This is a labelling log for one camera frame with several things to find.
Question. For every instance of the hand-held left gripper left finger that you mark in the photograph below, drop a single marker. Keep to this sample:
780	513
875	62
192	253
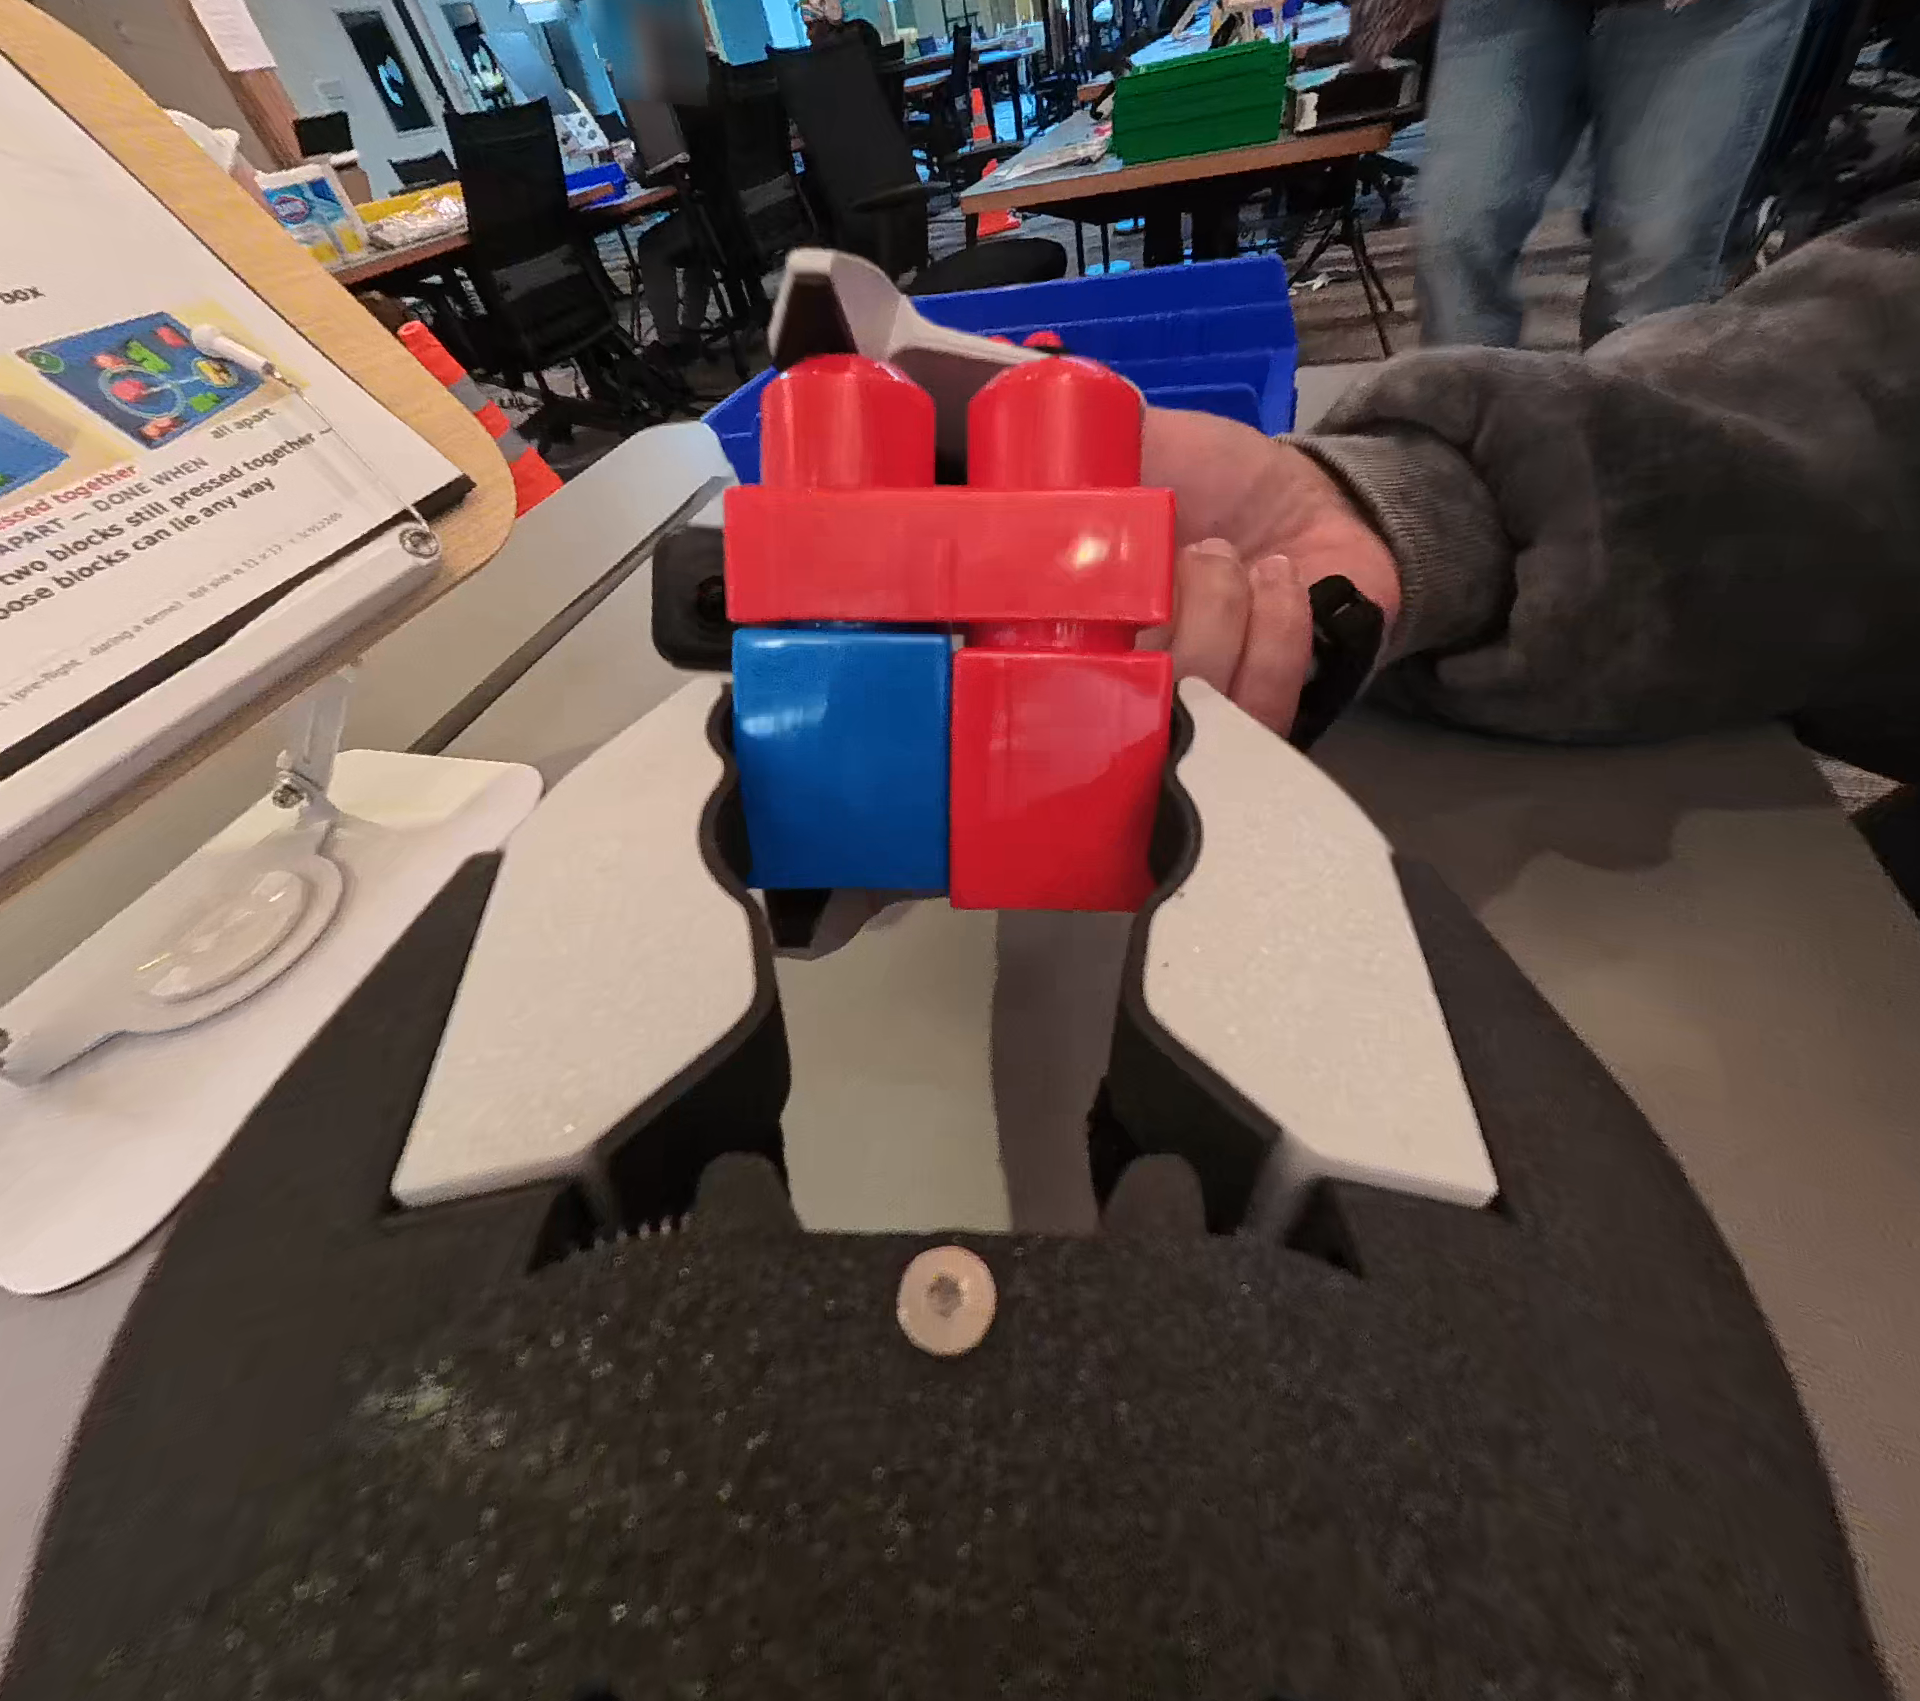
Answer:
599	980

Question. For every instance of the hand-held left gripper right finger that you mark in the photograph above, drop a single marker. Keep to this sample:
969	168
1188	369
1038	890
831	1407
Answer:
1304	980

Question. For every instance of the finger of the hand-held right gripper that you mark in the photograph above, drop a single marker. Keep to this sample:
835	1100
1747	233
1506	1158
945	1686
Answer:
900	322
855	921

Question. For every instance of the blue one-stud block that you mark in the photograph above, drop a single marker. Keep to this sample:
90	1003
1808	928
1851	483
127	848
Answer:
837	755

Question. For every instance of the red one-stud block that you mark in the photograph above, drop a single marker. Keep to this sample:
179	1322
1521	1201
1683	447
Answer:
1057	787

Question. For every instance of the blue plastic bin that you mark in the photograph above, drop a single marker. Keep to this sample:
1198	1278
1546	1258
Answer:
1198	334

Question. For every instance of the person's right forearm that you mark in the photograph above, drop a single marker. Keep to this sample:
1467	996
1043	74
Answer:
1649	502

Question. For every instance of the grey desk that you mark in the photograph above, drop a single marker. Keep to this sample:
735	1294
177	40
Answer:
1573	862

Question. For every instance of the person's right hand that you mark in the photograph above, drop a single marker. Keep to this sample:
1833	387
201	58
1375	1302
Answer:
1260	532

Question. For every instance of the black office chair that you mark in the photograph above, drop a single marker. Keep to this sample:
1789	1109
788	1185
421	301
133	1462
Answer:
848	156
523	233

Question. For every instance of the orange traffic cone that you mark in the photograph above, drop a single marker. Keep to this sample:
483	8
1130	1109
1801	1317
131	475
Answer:
983	122
512	459

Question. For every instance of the white instruction stand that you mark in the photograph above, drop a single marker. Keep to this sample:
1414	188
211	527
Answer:
421	412

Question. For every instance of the wooden table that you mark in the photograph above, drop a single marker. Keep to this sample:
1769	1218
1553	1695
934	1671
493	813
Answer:
1198	180

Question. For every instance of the green plastic bin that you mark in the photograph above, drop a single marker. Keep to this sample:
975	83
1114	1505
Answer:
1198	103

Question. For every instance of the blue white wipes pack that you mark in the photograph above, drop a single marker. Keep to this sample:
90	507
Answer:
317	211

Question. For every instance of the printed instruction sheet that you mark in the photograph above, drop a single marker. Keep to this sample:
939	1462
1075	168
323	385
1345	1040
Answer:
151	412

